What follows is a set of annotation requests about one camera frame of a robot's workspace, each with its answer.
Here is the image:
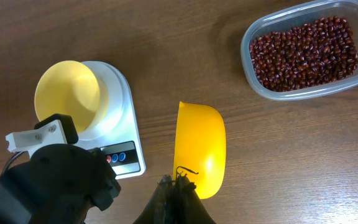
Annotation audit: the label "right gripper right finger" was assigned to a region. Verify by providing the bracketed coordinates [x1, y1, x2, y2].
[174, 166, 216, 224]

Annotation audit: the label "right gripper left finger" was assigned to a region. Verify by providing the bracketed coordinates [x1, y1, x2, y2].
[134, 175, 173, 224]

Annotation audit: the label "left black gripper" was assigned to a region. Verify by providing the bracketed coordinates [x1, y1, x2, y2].
[0, 144, 121, 223]

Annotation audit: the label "yellow measuring scoop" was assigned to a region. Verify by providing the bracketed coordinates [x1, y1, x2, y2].
[173, 101, 226, 199]

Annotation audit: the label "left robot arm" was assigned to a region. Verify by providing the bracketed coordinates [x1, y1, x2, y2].
[0, 144, 121, 223]

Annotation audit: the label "white digital kitchen scale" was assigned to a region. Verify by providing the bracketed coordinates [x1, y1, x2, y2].
[76, 61, 146, 179]

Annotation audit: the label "yellow plastic bowl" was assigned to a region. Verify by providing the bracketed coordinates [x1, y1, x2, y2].
[34, 60, 109, 133]

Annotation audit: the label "red adzuki beans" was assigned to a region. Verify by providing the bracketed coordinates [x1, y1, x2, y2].
[249, 16, 358, 92]

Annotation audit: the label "clear plastic food container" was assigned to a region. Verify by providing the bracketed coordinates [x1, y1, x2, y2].
[241, 0, 358, 101]

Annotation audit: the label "left black cable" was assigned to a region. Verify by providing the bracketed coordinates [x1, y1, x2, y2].
[1, 151, 27, 175]

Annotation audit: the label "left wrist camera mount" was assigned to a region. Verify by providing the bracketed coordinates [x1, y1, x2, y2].
[6, 114, 79, 157]

